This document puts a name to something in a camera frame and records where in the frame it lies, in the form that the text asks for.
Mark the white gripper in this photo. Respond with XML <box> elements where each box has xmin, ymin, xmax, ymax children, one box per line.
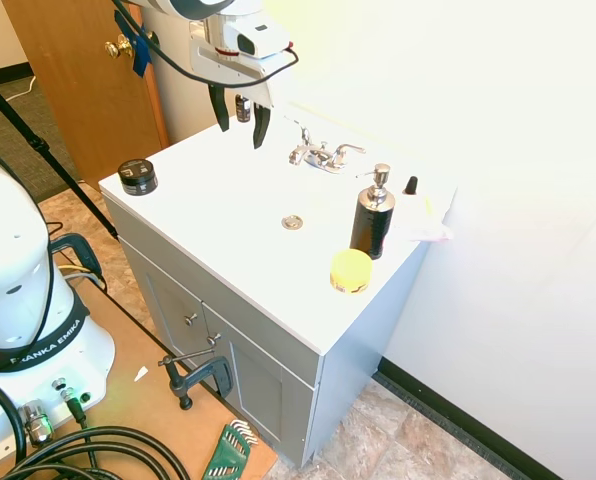
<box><xmin>188</xmin><ymin>13</ymin><xmax>278</xmax><ymax>150</ymax></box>

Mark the black clamp behind robot base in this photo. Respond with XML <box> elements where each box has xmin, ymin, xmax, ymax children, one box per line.
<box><xmin>47</xmin><ymin>232</ymin><xmax>108</xmax><ymax>294</ymax></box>

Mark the chrome faucet spout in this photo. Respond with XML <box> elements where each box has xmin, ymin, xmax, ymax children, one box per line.
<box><xmin>287</xmin><ymin>143</ymin><xmax>329</xmax><ymax>168</ymax></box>

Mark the white sink countertop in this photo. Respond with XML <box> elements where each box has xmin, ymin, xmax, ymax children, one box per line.
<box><xmin>98</xmin><ymin>103</ymin><xmax>458</xmax><ymax>357</ymax></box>

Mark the black round jar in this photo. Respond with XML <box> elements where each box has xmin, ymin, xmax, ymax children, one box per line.
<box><xmin>117</xmin><ymin>158</ymin><xmax>160</xmax><ymax>197</ymax></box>

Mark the blue tape strip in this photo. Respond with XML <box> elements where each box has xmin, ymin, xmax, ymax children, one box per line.
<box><xmin>113</xmin><ymin>9</ymin><xmax>154</xmax><ymax>79</ymax></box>

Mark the brass door knob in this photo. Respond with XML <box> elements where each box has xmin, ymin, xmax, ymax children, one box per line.
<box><xmin>103</xmin><ymin>34</ymin><xmax>135</xmax><ymax>61</ymax></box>

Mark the wooden door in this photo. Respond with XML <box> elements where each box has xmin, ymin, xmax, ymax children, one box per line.
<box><xmin>2</xmin><ymin>0</ymin><xmax>171</xmax><ymax>192</ymax></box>

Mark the black soap dispenser chrome pump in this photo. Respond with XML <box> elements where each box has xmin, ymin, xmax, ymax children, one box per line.
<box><xmin>348</xmin><ymin>162</ymin><xmax>397</xmax><ymax>261</ymax></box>

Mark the yellow round jar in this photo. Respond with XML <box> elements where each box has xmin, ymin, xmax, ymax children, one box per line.
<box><xmin>329</xmin><ymin>248</ymin><xmax>374</xmax><ymax>296</ymax></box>

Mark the black tripod leg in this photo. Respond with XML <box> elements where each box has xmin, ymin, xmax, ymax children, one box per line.
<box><xmin>0</xmin><ymin>66</ymin><xmax>119</xmax><ymax>240</ymax></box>

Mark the white crumpled cloth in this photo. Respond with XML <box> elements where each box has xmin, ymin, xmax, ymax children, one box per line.
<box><xmin>390</xmin><ymin>193</ymin><xmax>455</xmax><ymax>245</ymax></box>

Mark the grey vanity cabinet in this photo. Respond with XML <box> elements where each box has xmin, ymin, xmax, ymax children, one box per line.
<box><xmin>100</xmin><ymin>192</ymin><xmax>432</xmax><ymax>470</ymax></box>

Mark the black metal C-clamp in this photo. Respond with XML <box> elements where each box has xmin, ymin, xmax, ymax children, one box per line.
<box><xmin>158</xmin><ymin>348</ymin><xmax>235</xmax><ymax>411</ymax></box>

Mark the wooden base board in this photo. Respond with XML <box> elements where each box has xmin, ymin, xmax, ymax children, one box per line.
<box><xmin>52</xmin><ymin>277</ymin><xmax>280</xmax><ymax>480</ymax></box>

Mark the green hex key set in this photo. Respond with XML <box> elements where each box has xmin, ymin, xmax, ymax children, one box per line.
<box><xmin>199</xmin><ymin>419</ymin><xmax>260</xmax><ymax>480</ymax></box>

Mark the chrome hot water handle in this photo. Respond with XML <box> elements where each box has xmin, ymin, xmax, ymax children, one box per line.
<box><xmin>283</xmin><ymin>115</ymin><xmax>313</xmax><ymax>146</ymax></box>

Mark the chrome cold water handle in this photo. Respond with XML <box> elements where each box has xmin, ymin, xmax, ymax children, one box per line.
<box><xmin>327</xmin><ymin>143</ymin><xmax>368</xmax><ymax>167</ymax></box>

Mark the white floor cable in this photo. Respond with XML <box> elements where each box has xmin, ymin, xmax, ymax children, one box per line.
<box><xmin>0</xmin><ymin>74</ymin><xmax>37</xmax><ymax>114</ymax></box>

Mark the thick black cable bundle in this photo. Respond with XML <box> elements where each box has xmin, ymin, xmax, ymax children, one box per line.
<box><xmin>0</xmin><ymin>372</ymin><xmax>202</xmax><ymax>480</ymax></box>

